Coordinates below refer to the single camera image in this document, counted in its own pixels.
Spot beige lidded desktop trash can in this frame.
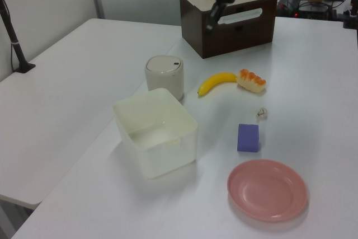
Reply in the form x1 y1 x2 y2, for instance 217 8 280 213
144 55 185 101

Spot dark brown wooden crate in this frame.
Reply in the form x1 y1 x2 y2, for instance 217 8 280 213
179 0 277 59

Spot yellow toy banana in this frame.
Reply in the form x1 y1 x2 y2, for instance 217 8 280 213
197 72 238 97

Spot toy bread with orange topping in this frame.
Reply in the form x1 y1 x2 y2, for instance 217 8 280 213
236 68 267 94

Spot black electronics box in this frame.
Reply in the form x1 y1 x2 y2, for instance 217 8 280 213
297 2 330 19

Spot crumpled white paper ball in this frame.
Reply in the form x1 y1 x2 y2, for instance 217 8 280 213
255 106 269 119

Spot purple foam block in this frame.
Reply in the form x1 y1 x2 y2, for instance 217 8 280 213
237 123 261 153

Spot white plastic storage bin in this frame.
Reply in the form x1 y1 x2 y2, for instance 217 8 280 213
112 87 199 180

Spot pink plastic plate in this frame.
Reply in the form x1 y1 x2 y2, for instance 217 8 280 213
227 159 308 222

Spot black clamp mount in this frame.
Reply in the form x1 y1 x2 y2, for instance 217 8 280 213
337 0 358 29

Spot black camera stand pole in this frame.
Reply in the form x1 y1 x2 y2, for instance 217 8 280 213
0 0 36 74

